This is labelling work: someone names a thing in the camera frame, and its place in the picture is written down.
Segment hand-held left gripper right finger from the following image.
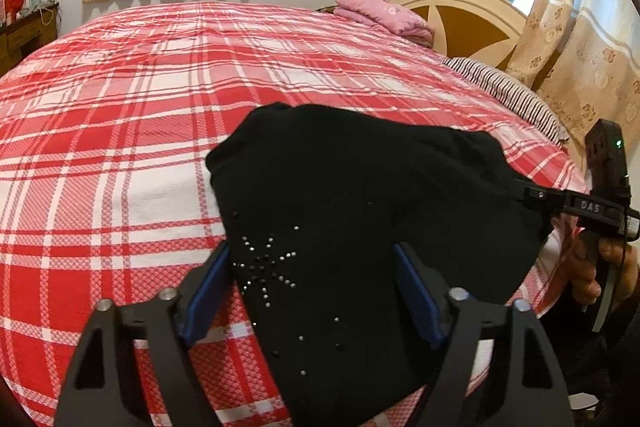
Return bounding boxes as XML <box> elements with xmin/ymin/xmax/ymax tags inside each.
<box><xmin>392</xmin><ymin>242</ymin><xmax>574</xmax><ymax>427</ymax></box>

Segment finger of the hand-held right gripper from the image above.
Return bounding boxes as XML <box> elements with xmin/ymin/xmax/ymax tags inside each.
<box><xmin>512</xmin><ymin>178</ymin><xmax>569</xmax><ymax>214</ymax></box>

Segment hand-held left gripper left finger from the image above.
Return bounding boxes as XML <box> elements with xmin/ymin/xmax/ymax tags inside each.
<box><xmin>54</xmin><ymin>241</ymin><xmax>233</xmax><ymax>427</ymax></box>

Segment black pants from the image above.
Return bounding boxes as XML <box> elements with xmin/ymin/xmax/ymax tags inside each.
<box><xmin>206</xmin><ymin>103</ymin><xmax>551</xmax><ymax>427</ymax></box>

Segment person's right hand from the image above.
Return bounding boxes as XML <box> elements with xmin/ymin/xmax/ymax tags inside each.
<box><xmin>566</xmin><ymin>221</ymin><xmax>640</xmax><ymax>306</ymax></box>

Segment striped pillow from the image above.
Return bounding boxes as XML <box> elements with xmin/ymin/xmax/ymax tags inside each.
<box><xmin>442</xmin><ymin>57</ymin><xmax>571</xmax><ymax>142</ymax></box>

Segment red plaid bed sheet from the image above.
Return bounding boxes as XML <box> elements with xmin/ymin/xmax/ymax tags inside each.
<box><xmin>0</xmin><ymin>1</ymin><xmax>591</xmax><ymax>427</ymax></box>

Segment cream and brown headboard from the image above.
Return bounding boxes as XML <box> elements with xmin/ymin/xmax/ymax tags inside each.
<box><xmin>387</xmin><ymin>0</ymin><xmax>531</xmax><ymax>85</ymax></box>

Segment pink folded blanket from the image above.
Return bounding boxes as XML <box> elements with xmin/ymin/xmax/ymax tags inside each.
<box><xmin>334</xmin><ymin>0</ymin><xmax>436</xmax><ymax>44</ymax></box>

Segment wooden desk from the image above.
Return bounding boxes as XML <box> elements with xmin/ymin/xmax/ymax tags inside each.
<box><xmin>0</xmin><ymin>2</ymin><xmax>61</xmax><ymax>76</ymax></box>

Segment red packages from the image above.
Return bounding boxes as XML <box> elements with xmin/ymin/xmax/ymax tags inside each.
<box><xmin>0</xmin><ymin>0</ymin><xmax>32</xmax><ymax>28</ymax></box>

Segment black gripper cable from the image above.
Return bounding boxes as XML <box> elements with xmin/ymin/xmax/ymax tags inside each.
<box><xmin>580</xmin><ymin>172</ymin><xmax>634</xmax><ymax>313</ymax></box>

